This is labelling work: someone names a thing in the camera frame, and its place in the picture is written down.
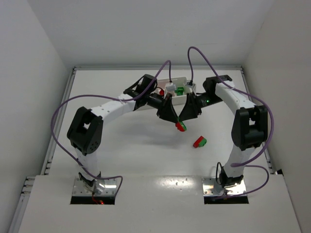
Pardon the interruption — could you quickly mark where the red lego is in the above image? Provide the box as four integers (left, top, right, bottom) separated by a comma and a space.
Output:
175, 122, 186, 132

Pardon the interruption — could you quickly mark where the green lego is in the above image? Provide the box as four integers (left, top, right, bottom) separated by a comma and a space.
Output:
177, 120, 187, 132

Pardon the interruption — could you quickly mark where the green lego end brick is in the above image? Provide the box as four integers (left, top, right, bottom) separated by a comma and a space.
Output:
174, 87, 184, 96

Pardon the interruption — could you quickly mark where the green rounded lego brick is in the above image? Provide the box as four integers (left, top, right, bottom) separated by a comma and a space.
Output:
199, 138, 207, 148

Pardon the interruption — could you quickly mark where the red long lego brick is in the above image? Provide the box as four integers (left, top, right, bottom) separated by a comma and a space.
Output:
193, 136, 204, 148

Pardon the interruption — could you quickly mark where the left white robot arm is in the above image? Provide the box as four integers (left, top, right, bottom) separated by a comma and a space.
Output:
67, 74, 179, 187

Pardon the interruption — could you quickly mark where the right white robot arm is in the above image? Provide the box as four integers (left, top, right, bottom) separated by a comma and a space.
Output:
179, 75, 268, 187

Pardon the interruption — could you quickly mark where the white three-compartment tray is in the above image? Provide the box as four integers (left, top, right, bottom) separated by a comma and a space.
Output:
155, 77, 192, 105

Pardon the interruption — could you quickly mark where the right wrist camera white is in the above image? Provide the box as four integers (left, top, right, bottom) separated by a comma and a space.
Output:
185, 80, 196, 93

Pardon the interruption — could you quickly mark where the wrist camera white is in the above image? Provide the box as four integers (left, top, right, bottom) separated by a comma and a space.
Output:
165, 83, 176, 92
185, 80, 196, 93

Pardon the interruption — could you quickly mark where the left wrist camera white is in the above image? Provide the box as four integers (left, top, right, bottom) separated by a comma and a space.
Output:
165, 83, 176, 92

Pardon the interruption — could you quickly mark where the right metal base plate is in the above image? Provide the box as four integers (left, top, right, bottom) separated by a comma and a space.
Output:
202, 177, 246, 198

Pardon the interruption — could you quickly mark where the metal base plate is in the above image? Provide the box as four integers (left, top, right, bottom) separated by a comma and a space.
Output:
72, 176, 117, 197
202, 177, 246, 198

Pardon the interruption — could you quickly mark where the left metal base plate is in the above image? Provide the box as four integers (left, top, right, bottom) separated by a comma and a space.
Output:
72, 176, 117, 197

